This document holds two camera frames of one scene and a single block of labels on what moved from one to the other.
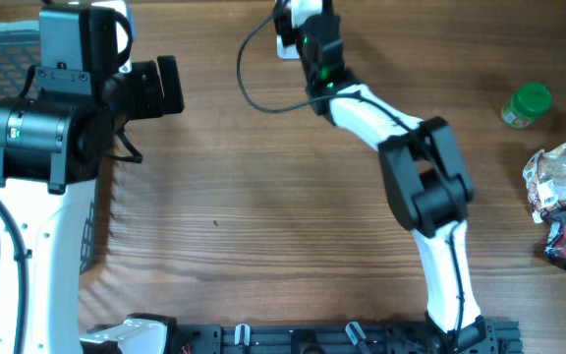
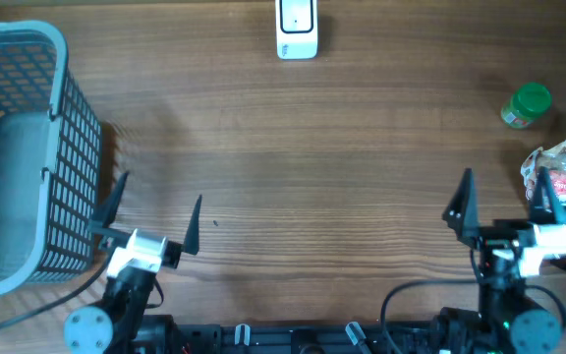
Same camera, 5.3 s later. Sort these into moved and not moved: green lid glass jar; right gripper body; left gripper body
Moved: left gripper body; right gripper body
Not moved: green lid glass jar
